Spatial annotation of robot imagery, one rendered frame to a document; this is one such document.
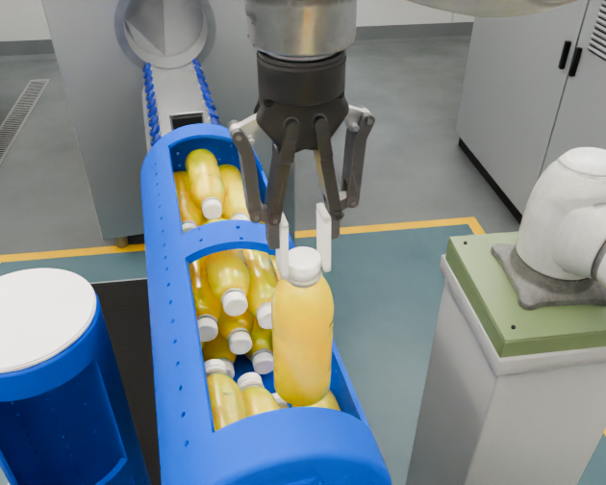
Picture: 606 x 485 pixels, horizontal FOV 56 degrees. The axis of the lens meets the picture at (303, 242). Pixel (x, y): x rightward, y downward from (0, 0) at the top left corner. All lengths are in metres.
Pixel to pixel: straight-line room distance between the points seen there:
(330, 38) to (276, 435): 0.43
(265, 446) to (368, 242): 2.41
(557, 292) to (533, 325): 0.09
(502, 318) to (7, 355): 0.88
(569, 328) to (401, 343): 1.42
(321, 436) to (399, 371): 1.72
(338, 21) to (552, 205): 0.70
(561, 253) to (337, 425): 0.56
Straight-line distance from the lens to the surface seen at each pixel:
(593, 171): 1.07
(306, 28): 0.45
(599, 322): 1.19
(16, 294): 1.26
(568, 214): 1.07
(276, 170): 0.53
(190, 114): 1.78
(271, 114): 0.51
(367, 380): 2.35
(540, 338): 1.12
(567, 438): 1.43
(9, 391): 1.15
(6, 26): 6.09
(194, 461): 0.71
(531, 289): 1.17
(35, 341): 1.15
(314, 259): 0.61
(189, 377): 0.78
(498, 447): 1.37
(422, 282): 2.81
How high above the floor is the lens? 1.79
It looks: 37 degrees down
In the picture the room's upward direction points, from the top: straight up
